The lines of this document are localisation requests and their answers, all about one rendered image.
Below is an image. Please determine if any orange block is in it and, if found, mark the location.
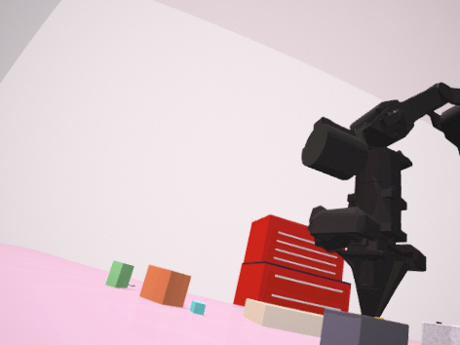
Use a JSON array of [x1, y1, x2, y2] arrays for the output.
[[140, 265, 191, 307]]

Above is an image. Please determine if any small turquoise block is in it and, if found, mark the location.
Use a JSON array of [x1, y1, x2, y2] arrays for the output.
[[189, 300, 207, 316]]

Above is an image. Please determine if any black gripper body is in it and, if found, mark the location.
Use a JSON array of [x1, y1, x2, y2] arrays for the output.
[[310, 182, 427, 272]]

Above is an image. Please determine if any beige rectangular tray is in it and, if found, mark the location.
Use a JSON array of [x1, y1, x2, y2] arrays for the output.
[[243, 298, 324, 337]]

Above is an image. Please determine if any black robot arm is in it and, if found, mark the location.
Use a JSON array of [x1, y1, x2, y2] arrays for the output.
[[301, 83, 460, 190]]

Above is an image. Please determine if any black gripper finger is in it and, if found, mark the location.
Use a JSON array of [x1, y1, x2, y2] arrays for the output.
[[337, 249, 396, 317], [374, 261, 411, 318]]

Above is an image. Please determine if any small green block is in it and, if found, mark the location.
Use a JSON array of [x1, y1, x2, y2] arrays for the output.
[[105, 260, 134, 288]]

